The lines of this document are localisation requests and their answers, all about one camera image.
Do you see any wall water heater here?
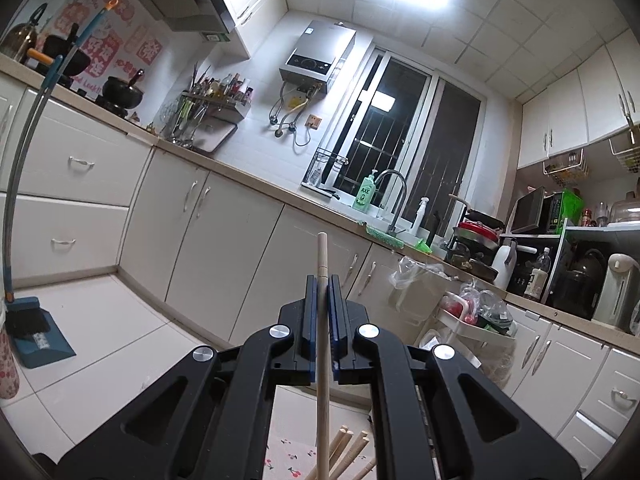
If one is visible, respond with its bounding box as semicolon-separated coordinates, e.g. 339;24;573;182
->
279;20;356;94

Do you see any chrome kitchen faucet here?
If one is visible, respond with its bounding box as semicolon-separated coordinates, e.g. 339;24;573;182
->
374;169;407;237

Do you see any white electric water boiler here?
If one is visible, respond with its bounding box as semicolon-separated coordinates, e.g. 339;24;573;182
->
592;252;639;333

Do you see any blue broom and dustpan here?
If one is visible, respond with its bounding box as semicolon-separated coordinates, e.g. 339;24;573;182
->
2;0;77;371

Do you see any white spray bottle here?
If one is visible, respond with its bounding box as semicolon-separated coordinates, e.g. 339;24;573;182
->
410;197;430;237

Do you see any black wok on stove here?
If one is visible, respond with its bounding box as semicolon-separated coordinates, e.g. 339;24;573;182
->
101;68;145;110

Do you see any wooden chopstick on table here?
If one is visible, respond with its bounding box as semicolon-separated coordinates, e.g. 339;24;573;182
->
329;431;369;480
352;458;376;480
306;425;352;480

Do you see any black microwave oven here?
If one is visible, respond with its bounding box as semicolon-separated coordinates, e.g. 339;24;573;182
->
511;188;566;234

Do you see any white wire storage rack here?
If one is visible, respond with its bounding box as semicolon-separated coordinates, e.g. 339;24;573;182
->
389;253;519;391

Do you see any metal kettle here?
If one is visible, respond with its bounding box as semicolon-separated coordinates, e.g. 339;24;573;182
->
0;3;48;63

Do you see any plastic bag trash bin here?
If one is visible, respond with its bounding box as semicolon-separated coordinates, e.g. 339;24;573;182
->
0;307;20;400

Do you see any green dish soap bottle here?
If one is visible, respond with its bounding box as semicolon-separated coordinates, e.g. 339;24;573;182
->
352;169;378;214

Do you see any utensil rack on counter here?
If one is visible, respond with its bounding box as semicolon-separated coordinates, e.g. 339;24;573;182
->
160;64;254;155

